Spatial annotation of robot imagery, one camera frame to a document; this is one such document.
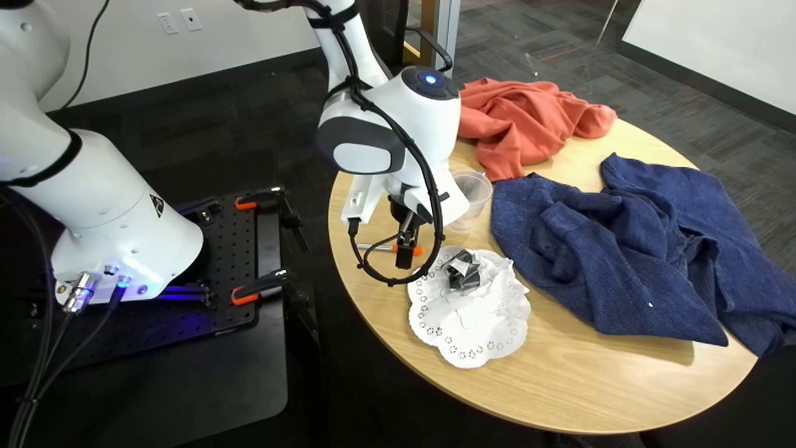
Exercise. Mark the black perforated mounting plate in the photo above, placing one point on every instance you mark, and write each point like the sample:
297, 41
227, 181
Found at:
239, 247

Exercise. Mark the black crumpled wrapper on doily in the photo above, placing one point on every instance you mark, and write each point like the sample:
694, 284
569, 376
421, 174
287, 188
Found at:
462, 273

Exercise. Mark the orange black clamp lower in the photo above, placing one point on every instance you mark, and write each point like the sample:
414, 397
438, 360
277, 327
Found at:
260, 286

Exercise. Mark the orange black clamp upper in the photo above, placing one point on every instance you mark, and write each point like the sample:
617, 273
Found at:
260, 200

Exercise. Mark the orange cloth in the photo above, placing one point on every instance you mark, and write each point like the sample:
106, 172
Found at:
525, 123

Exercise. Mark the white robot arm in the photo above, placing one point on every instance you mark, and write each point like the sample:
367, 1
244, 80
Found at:
115, 112

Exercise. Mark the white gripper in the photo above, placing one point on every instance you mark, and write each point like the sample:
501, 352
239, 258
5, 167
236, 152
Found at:
363, 193

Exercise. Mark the orange black clamp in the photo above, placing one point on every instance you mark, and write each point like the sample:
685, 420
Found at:
260, 200
260, 286

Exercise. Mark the white lace doily cloth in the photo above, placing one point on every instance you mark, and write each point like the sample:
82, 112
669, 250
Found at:
471, 327

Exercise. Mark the dark blue cloth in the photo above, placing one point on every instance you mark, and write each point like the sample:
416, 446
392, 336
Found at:
652, 252

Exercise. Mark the clear plastic cup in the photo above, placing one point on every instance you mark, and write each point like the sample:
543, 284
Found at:
476, 189

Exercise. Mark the orange and grey marker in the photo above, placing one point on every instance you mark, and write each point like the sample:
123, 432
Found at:
388, 247

